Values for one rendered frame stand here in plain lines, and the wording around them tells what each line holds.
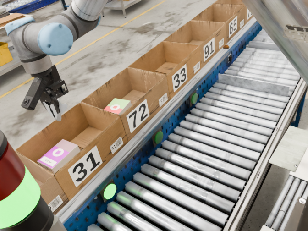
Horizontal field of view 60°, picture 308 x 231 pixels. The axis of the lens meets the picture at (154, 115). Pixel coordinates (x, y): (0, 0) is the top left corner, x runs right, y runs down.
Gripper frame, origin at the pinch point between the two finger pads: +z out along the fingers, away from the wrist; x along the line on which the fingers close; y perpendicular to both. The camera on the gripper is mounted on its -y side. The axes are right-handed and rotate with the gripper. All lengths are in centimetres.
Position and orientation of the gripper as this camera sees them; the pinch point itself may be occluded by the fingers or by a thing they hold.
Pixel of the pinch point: (57, 119)
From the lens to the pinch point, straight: 108.2
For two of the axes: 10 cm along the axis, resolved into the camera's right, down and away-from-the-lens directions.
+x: -8.3, -1.9, 5.2
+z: 1.6, 8.1, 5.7
